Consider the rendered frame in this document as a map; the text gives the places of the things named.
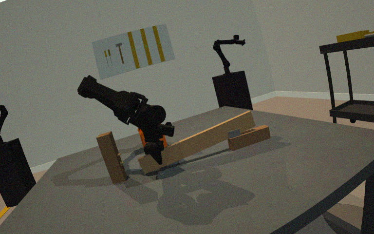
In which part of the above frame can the long wooden rail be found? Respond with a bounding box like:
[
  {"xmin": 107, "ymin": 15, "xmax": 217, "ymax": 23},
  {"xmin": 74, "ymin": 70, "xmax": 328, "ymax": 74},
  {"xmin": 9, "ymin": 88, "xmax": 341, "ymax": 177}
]
[{"xmin": 138, "ymin": 110, "xmax": 256, "ymax": 174}]

